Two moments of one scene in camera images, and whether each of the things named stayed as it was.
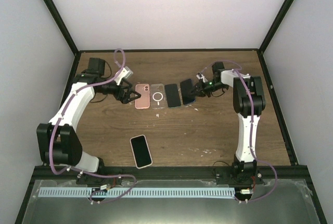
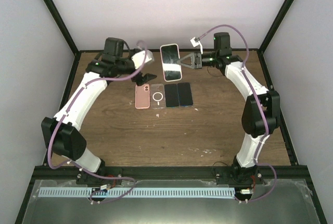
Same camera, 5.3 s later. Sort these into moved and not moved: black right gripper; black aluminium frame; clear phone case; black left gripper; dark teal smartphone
Moved: black right gripper; black left gripper
Not moved: dark teal smartphone; clear phone case; black aluminium frame
